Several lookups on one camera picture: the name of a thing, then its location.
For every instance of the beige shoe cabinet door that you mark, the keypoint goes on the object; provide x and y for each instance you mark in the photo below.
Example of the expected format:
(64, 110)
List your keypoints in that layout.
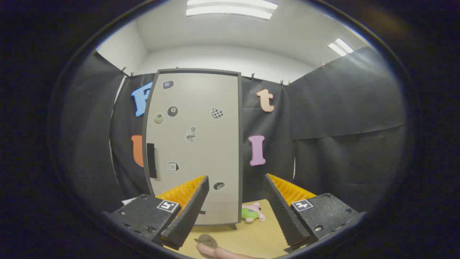
(201, 144)

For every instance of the green and pink plush toy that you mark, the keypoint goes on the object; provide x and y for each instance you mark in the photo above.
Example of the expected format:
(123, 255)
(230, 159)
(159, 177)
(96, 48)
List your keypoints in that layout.
(248, 213)

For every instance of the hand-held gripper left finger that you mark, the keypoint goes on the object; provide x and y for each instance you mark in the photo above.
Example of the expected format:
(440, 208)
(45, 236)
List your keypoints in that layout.
(194, 205)

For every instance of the small ceiling light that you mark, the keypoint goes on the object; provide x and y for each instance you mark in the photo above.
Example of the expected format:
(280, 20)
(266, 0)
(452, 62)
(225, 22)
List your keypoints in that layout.
(340, 46)

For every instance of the black backdrop cloth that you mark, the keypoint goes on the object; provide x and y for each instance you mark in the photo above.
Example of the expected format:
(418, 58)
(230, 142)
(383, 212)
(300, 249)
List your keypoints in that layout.
(341, 108)

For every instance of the brown fuzzy shoe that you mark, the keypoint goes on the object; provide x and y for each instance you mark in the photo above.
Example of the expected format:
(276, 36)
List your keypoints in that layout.
(206, 240)

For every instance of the grey shoe cabinet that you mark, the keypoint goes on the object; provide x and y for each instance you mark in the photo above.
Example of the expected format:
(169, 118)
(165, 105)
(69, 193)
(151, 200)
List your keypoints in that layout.
(240, 151)

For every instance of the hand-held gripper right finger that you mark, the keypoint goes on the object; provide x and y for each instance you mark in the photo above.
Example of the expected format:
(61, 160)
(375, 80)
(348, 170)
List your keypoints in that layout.
(282, 212)

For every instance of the long ceiling light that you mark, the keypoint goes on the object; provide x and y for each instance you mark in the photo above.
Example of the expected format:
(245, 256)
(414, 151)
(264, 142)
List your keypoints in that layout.
(230, 9)

